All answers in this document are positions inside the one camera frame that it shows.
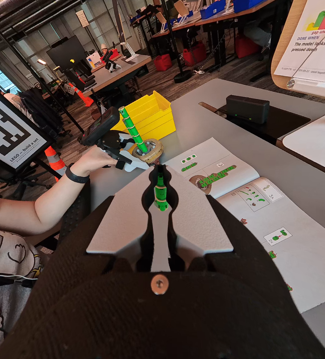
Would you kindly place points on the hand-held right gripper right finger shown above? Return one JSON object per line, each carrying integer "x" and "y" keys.
{"x": 204, "y": 224}

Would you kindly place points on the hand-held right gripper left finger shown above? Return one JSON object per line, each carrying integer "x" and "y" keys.
{"x": 117, "y": 224}

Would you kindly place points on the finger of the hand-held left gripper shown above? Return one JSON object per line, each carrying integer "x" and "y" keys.
{"x": 136, "y": 162}
{"x": 128, "y": 141}

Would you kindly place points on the bamboo brick model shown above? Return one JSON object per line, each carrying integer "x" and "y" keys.
{"x": 144, "y": 145}

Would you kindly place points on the yellow plastic bin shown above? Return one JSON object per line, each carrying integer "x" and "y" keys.
{"x": 151, "y": 115}

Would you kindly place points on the green bamboo stalk brick piece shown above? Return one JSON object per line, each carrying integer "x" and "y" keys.
{"x": 160, "y": 195}

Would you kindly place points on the person's left forearm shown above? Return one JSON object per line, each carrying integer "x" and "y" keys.
{"x": 39, "y": 207}

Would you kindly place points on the grey desk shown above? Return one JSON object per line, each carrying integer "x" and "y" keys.
{"x": 207, "y": 117}

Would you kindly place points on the person's left hand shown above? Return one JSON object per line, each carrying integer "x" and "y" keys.
{"x": 95, "y": 162}

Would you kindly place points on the orange traffic cone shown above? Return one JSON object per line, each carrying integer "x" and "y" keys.
{"x": 55, "y": 161}
{"x": 81, "y": 94}

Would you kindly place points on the black wristband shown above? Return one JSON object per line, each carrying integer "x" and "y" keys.
{"x": 77, "y": 175}

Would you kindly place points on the open instruction booklet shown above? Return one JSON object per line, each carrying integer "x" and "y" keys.
{"x": 263, "y": 218}

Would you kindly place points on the grey background table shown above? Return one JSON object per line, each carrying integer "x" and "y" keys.
{"x": 117, "y": 73}

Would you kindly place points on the black pole stand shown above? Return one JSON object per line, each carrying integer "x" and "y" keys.
{"x": 39, "y": 81}
{"x": 182, "y": 75}

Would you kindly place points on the black monitor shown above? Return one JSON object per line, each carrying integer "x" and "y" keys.
{"x": 67, "y": 54}

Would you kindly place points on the red container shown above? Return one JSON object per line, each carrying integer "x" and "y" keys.
{"x": 246, "y": 46}
{"x": 163, "y": 62}
{"x": 194, "y": 54}

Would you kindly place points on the black framed marker sign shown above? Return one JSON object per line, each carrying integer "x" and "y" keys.
{"x": 8, "y": 131}

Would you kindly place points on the grey printed t-shirt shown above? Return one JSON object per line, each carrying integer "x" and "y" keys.
{"x": 5, "y": 266}

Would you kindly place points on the black power box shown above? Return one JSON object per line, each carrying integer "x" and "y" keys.
{"x": 248, "y": 108}

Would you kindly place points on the long wooden table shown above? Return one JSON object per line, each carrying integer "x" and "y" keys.
{"x": 207, "y": 22}

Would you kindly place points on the blue bin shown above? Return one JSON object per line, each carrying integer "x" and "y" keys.
{"x": 213, "y": 9}
{"x": 249, "y": 4}

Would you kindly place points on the document stand with sheet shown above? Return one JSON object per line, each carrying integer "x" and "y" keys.
{"x": 311, "y": 56}

